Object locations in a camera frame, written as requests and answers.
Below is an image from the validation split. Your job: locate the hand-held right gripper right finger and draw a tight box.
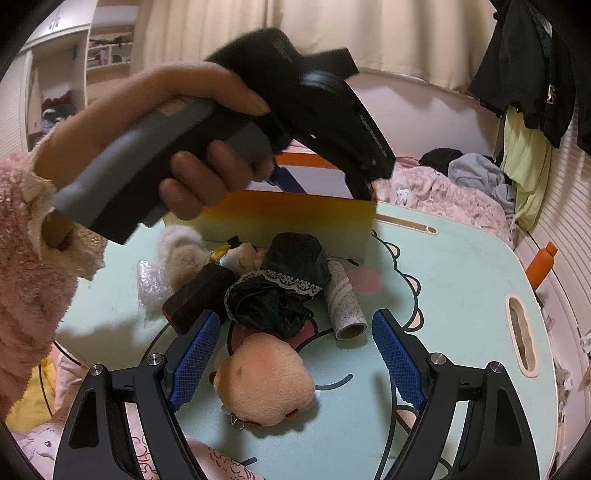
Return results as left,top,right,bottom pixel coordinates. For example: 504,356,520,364
372,309,541,480

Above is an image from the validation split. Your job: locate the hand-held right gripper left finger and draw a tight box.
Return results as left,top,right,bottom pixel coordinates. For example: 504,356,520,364
53,310,222,480

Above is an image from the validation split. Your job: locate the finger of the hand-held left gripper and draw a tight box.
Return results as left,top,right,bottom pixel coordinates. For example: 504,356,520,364
344,166,378,201
268,164,305,195

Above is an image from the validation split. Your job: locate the orange cardboard box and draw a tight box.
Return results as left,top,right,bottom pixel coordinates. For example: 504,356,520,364
201,152,378,261

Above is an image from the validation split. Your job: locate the dark brown pouch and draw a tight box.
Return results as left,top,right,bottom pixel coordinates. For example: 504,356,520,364
163,265,237,337

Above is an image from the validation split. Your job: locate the round tan plush toy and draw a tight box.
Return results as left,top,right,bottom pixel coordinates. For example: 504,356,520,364
212,331,320,430

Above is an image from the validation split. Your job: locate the speckled adhesive paper roll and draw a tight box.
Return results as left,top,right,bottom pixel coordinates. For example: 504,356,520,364
322,261,368,341

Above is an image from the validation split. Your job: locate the clear bubble bag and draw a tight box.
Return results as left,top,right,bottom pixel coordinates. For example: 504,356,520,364
136,259,178,328

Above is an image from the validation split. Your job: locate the brown fluffy plush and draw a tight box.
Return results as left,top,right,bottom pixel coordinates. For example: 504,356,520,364
166,247,218,294

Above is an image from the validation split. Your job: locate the cream cartoon toy figure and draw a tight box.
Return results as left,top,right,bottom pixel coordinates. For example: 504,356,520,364
210,235,269,273

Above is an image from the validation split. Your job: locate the black lace cloth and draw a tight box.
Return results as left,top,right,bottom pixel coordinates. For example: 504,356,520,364
225,232,332,337

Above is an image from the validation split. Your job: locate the white fluffy plush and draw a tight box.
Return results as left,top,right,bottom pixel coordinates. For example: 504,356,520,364
158,225,206,259

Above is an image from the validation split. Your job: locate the person's left hand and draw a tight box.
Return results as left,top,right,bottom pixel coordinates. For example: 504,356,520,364
34,62,275,222

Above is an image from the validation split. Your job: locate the pink floral blanket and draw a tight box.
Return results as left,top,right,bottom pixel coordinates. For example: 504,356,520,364
369,157,515,250

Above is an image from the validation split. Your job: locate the black clothes heap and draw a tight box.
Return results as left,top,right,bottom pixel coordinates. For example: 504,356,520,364
418,148,465,174

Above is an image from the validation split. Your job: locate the beige curtain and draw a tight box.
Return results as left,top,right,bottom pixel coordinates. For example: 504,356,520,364
134,0,504,93

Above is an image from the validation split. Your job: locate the grey clothes pile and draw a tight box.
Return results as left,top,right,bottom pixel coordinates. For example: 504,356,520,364
447,153,517,217

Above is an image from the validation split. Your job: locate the yellow-green hanging garment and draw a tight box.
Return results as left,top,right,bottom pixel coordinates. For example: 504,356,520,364
499,108,553,232

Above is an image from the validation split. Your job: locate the orange bottle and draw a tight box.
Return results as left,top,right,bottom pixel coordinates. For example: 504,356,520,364
526,241,558,292

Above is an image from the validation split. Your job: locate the pink printed fleece cloth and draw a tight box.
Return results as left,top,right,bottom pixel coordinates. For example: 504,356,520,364
11,351,266,480

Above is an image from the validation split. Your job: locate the yellow cloth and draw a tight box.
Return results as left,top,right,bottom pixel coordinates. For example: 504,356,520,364
4,360,58,435

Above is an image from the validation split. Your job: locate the black hanging garment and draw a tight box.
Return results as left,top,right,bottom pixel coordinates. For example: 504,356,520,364
468,0,578,148

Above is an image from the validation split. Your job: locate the white wall shelf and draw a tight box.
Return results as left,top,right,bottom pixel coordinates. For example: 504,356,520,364
18,0,139,153

